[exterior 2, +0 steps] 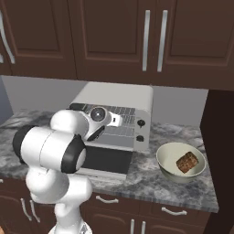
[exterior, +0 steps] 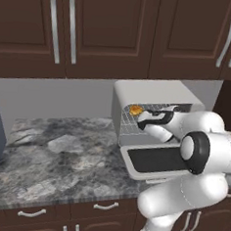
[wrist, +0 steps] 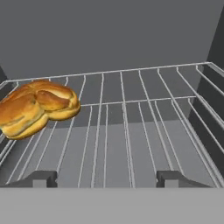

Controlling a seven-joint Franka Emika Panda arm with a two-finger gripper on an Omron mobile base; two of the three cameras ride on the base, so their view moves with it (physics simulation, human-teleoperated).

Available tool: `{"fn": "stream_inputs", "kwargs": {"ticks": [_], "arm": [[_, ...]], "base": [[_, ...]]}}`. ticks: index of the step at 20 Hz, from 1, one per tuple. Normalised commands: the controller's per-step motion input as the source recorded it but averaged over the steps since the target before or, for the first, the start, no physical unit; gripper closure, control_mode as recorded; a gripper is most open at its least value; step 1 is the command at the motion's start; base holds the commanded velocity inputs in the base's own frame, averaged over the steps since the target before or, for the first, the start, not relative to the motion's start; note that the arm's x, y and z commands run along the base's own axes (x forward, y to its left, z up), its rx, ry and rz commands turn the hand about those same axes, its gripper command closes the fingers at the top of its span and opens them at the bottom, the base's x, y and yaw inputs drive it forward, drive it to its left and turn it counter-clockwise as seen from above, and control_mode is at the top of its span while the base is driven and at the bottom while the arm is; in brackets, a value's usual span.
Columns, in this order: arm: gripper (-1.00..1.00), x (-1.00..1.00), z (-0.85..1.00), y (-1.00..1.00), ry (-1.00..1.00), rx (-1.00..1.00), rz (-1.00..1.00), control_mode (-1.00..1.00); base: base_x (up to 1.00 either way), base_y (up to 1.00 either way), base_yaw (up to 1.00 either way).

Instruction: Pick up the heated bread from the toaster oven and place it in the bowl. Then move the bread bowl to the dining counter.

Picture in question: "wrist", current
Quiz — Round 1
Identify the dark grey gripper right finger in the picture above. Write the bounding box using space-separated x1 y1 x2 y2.
156 170 212 188

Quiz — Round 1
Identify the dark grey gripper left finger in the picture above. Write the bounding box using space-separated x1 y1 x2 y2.
4 170 59 188

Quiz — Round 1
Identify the golden brown bread roll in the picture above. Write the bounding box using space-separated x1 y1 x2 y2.
0 79 81 141

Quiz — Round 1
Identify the grey toaster oven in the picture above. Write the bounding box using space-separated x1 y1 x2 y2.
0 0 224 189

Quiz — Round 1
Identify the silver wire oven rack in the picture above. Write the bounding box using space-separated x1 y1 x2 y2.
0 61 224 189

